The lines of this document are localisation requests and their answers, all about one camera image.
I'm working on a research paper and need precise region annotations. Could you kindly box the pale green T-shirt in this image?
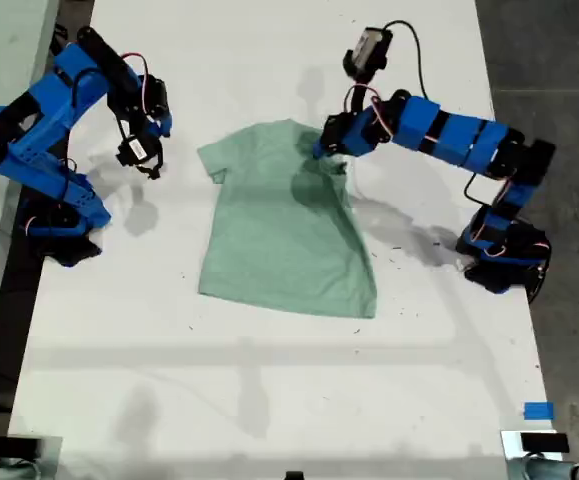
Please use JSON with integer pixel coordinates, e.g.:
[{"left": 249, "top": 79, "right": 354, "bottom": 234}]
[{"left": 197, "top": 118, "right": 379, "bottom": 320}]

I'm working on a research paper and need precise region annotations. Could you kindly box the square blue tape piece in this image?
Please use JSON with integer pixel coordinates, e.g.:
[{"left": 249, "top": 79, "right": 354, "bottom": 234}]
[{"left": 523, "top": 401, "right": 556, "bottom": 421}]

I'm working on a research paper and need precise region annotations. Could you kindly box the small black box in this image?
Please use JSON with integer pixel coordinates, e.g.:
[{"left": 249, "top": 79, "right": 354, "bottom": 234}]
[
  {"left": 0, "top": 436, "right": 40, "bottom": 460},
  {"left": 520, "top": 432, "right": 570, "bottom": 454}
]

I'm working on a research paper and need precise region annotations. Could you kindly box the pale grey tube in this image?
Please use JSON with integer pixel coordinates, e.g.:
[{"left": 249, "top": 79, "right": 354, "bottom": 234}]
[
  {"left": 523, "top": 457, "right": 579, "bottom": 480},
  {"left": 0, "top": 462, "right": 40, "bottom": 480}
]

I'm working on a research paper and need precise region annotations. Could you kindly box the black labelled gripper camera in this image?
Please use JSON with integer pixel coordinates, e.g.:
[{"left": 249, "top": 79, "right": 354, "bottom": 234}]
[{"left": 115, "top": 133, "right": 166, "bottom": 182}]

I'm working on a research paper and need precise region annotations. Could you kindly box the black camera cable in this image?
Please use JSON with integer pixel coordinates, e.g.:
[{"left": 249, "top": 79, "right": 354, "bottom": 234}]
[
  {"left": 382, "top": 19, "right": 433, "bottom": 101},
  {"left": 70, "top": 68, "right": 101, "bottom": 109}
]

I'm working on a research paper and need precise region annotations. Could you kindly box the silver black gripper camera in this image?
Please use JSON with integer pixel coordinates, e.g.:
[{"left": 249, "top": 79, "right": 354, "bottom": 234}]
[{"left": 342, "top": 27, "right": 394, "bottom": 81}]

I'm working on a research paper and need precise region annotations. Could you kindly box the black arm base cable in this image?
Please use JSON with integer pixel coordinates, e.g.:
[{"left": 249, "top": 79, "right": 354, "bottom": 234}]
[{"left": 526, "top": 244, "right": 555, "bottom": 306}]

